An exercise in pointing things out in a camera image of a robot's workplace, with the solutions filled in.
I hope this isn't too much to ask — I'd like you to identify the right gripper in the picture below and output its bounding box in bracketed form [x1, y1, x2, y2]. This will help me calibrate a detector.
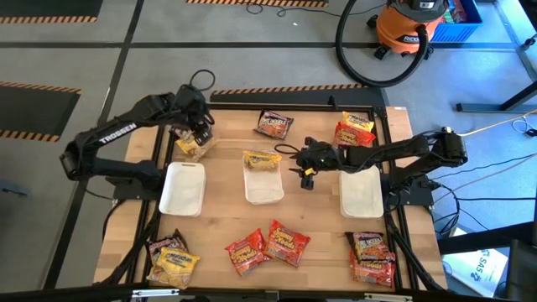
[289, 137, 347, 191]

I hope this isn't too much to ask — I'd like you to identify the black vacuum hose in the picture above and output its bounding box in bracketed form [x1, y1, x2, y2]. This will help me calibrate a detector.
[334, 0, 431, 89]

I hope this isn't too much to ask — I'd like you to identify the dark grey chair seat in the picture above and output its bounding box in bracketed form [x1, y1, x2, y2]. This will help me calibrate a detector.
[505, 238, 537, 302]

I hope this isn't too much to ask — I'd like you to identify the white printed cardboard box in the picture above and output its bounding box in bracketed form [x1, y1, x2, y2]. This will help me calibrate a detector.
[442, 228, 509, 299]

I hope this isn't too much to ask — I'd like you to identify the silver aluminium bracket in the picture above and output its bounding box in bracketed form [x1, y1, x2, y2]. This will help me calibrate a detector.
[131, 288, 180, 299]
[363, 292, 414, 302]

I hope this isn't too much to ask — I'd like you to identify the yellow Maruchan noodle pack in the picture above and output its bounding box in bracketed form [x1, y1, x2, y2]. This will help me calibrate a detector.
[242, 149, 283, 173]
[145, 246, 201, 290]
[340, 111, 376, 133]
[174, 128, 217, 163]

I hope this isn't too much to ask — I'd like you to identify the black desk leg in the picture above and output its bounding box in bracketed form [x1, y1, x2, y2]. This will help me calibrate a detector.
[456, 81, 537, 113]
[438, 221, 537, 256]

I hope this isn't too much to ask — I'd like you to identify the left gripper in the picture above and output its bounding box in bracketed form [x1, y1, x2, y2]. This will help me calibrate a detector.
[175, 83, 215, 147]

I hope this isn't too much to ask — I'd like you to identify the orange shop vacuum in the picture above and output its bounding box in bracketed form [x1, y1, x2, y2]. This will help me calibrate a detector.
[367, 0, 450, 60]

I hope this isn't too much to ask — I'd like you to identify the blue plastic crate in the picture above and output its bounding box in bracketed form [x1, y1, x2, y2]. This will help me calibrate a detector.
[431, 0, 483, 43]

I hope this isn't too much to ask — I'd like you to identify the black hazard-striped floor mat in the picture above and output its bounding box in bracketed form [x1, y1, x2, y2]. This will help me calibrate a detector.
[185, 0, 330, 8]
[0, 81, 83, 143]
[0, 0, 105, 24]
[208, 82, 386, 108]

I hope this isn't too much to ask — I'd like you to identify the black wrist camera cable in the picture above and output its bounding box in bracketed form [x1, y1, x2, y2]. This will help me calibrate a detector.
[188, 69, 217, 93]
[274, 143, 301, 156]

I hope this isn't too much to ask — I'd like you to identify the black Fire Noodle pack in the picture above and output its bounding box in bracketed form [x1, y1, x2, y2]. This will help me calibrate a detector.
[253, 108, 295, 141]
[344, 230, 396, 263]
[146, 228, 189, 265]

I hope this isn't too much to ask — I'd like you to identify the orange Saucy Noods pack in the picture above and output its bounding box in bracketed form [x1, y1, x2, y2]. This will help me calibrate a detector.
[224, 228, 270, 278]
[349, 250, 397, 289]
[333, 121, 378, 148]
[263, 219, 312, 268]

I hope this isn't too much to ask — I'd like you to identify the white plastic bin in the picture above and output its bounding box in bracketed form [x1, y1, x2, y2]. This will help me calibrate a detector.
[338, 165, 385, 219]
[158, 161, 207, 218]
[242, 155, 285, 206]

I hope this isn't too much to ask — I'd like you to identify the yellow power cord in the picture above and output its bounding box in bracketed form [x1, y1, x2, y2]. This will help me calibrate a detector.
[456, 112, 537, 138]

